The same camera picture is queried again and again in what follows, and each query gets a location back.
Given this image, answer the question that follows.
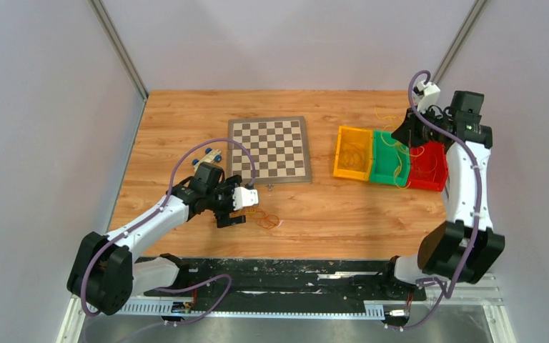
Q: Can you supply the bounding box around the thin cable pile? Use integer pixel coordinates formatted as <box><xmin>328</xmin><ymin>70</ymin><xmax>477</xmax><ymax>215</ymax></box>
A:
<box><xmin>244</xmin><ymin>206</ymin><xmax>281</xmax><ymax>231</ymax></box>

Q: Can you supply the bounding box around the yellow plastic bin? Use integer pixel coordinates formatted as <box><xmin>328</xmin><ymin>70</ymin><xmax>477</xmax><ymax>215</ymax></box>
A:
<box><xmin>332</xmin><ymin>126</ymin><xmax>374</xmax><ymax>182</ymax></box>

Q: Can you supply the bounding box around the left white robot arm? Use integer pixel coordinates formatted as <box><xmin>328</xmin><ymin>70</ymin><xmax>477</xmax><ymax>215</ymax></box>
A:
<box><xmin>66</xmin><ymin>162</ymin><xmax>259</xmax><ymax>316</ymax></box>

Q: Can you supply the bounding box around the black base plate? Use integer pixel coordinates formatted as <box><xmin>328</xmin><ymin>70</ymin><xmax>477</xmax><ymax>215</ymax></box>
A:
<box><xmin>171</xmin><ymin>257</ymin><xmax>426</xmax><ymax>314</ymax></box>

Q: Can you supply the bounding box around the white toy car chassis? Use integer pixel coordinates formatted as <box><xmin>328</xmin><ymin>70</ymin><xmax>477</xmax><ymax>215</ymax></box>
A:
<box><xmin>192</xmin><ymin>147</ymin><xmax>222</xmax><ymax>171</ymax></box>

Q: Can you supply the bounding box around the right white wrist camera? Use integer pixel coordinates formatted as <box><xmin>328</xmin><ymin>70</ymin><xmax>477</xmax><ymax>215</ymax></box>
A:
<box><xmin>412</xmin><ymin>81</ymin><xmax>441</xmax><ymax>113</ymax></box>

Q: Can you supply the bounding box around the wooden chessboard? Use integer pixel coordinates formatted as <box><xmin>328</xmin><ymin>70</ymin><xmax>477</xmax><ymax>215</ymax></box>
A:
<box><xmin>227</xmin><ymin>116</ymin><xmax>312</xmax><ymax>185</ymax></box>

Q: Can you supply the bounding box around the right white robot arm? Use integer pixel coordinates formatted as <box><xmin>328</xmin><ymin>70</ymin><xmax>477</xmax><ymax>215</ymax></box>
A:
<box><xmin>379</xmin><ymin>91</ymin><xmax>505</xmax><ymax>299</ymax></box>

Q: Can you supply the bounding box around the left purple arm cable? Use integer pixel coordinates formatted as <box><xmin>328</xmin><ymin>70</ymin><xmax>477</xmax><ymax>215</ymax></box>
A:
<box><xmin>80</xmin><ymin>138</ymin><xmax>257</xmax><ymax>317</ymax></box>

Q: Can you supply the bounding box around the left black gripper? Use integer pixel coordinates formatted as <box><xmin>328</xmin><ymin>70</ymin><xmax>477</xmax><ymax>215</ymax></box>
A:
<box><xmin>206</xmin><ymin>175</ymin><xmax>246</xmax><ymax>228</ymax></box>

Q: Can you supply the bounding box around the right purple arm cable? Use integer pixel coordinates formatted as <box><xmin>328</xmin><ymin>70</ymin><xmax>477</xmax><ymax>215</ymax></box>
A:
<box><xmin>407</xmin><ymin>70</ymin><xmax>485</xmax><ymax>297</ymax></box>

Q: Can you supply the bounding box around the green plastic bin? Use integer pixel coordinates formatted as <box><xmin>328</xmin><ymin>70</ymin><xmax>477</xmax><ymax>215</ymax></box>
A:
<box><xmin>368</xmin><ymin>130</ymin><xmax>410</xmax><ymax>188</ymax></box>

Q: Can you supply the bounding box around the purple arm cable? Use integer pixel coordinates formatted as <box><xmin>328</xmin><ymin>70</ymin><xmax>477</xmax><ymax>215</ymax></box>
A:
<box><xmin>80</xmin><ymin>138</ymin><xmax>257</xmax><ymax>317</ymax></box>
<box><xmin>407</xmin><ymin>70</ymin><xmax>485</xmax><ymax>297</ymax></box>

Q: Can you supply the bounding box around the red plastic bin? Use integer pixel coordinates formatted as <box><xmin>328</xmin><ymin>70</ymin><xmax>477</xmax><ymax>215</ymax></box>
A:
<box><xmin>406</xmin><ymin>141</ymin><xmax>448</xmax><ymax>192</ymax></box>

